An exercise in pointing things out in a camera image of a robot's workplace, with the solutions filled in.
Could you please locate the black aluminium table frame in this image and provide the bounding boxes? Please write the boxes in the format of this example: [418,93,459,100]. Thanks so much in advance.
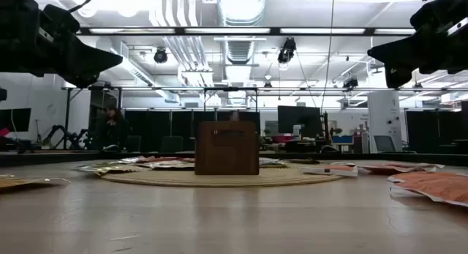
[0,150,468,168]

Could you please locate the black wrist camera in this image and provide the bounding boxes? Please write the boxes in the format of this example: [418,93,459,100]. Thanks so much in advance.
[42,4,80,34]
[409,3,439,32]

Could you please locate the black room divider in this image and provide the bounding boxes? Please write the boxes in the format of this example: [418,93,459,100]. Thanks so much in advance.
[124,110,261,153]
[405,109,468,154]

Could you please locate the snack packets left of mat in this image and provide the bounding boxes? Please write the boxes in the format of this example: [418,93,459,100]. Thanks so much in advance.
[93,166,151,176]
[72,162,142,171]

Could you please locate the black left camera cable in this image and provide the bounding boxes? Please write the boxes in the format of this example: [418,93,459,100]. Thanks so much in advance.
[67,0,99,13]

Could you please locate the grey office chair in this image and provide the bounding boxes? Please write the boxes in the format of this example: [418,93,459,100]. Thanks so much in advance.
[373,135,398,153]

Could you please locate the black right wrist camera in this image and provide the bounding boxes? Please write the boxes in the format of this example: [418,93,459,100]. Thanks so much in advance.
[409,3,439,32]

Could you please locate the brown wooden tea box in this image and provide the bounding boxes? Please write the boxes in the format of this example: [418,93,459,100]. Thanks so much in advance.
[194,121,260,176]

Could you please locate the black ceiling spotlight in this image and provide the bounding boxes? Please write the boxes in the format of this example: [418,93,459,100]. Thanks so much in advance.
[342,76,359,90]
[153,47,169,64]
[276,37,298,64]

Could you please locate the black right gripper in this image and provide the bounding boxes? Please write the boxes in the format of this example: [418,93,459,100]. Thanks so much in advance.
[367,0,468,89]

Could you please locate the white square column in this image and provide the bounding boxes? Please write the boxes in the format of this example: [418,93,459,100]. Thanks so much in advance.
[367,86,403,153]

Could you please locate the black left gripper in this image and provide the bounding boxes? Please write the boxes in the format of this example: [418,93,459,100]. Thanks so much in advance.
[0,0,124,89]

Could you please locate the black beam with light strips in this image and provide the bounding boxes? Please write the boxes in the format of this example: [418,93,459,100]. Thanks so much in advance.
[75,26,418,37]

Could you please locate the black background metal frame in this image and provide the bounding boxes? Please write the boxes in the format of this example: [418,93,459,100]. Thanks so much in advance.
[60,85,468,152]

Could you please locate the small black monitor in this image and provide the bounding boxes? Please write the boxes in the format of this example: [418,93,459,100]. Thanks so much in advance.
[0,107,32,133]

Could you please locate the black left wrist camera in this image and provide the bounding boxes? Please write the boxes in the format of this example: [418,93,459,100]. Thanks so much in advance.
[42,4,80,34]

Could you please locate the round woven placemat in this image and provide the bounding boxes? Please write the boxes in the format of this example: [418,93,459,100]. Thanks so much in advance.
[100,161,345,188]

